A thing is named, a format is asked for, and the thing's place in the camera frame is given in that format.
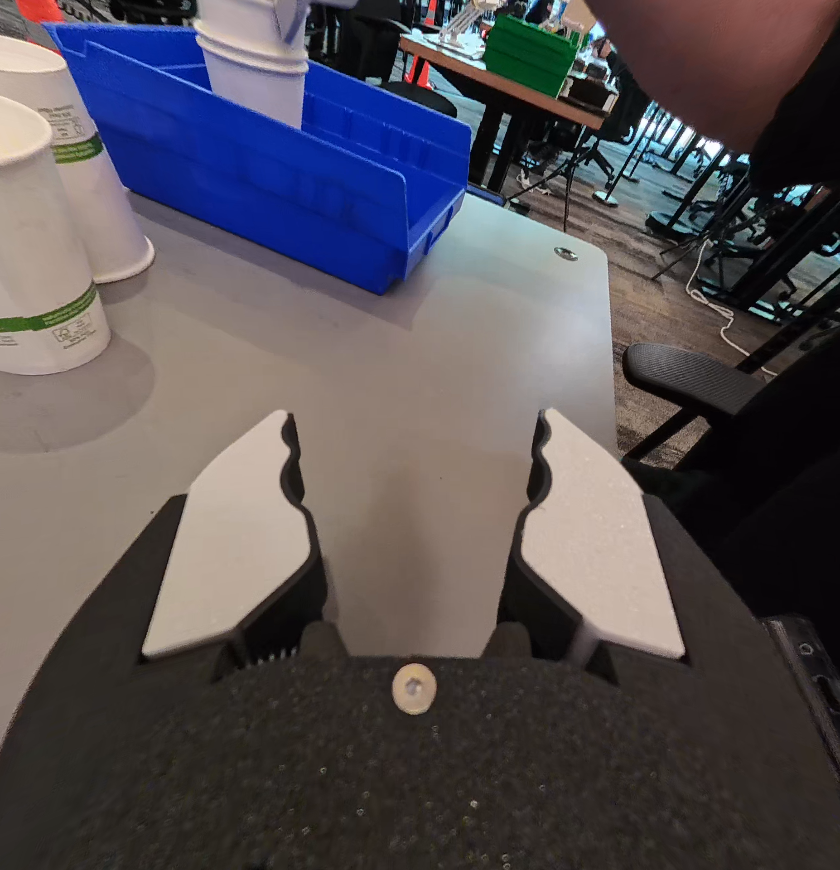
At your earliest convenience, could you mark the white cable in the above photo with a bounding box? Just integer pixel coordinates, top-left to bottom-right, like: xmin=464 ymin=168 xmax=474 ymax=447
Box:
xmin=685 ymin=238 xmax=780 ymax=378

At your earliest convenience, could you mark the blue plastic bin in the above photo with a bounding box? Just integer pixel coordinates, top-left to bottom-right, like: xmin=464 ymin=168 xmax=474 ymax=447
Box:
xmin=43 ymin=22 xmax=474 ymax=296

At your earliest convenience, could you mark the green plastic bin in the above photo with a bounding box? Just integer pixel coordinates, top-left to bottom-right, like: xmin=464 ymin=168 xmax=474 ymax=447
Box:
xmin=483 ymin=14 xmax=584 ymax=97

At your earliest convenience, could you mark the black office chair armrest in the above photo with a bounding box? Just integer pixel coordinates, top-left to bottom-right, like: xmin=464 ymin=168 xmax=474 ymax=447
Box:
xmin=623 ymin=342 xmax=774 ymax=466

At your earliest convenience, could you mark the wooden table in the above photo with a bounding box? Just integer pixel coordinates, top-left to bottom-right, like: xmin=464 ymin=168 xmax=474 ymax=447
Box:
xmin=398 ymin=33 xmax=619 ymax=194

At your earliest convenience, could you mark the black plastic device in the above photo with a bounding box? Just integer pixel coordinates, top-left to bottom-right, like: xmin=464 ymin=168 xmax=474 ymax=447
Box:
xmin=762 ymin=614 xmax=840 ymax=786

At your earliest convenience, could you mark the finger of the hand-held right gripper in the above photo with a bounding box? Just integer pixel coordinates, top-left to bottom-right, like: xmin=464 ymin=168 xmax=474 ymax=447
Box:
xmin=270 ymin=0 xmax=360 ymax=47

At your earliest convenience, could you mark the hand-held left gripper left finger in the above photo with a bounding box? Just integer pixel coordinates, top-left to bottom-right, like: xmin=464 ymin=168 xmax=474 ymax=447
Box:
xmin=141 ymin=410 xmax=329 ymax=666

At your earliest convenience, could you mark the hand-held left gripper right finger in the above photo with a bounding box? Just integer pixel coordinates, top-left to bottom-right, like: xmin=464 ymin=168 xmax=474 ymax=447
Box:
xmin=498 ymin=408 xmax=687 ymax=667

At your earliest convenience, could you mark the black tripod stand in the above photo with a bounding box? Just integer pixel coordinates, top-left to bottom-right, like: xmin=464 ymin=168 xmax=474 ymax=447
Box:
xmin=646 ymin=139 xmax=757 ymax=237

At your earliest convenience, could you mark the black office chair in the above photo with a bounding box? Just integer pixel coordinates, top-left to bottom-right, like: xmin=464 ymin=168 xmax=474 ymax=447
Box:
xmin=378 ymin=80 xmax=459 ymax=120

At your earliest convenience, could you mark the person's right forearm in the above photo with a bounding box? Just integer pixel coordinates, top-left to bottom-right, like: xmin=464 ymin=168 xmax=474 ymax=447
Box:
xmin=586 ymin=0 xmax=840 ymax=194

